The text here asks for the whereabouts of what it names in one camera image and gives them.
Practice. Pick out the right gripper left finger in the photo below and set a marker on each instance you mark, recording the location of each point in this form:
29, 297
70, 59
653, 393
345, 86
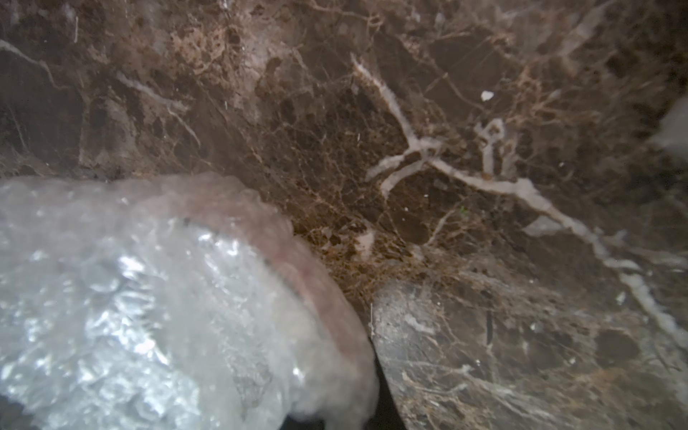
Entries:
302, 423

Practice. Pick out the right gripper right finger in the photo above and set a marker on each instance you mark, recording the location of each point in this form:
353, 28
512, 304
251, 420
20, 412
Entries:
386, 416

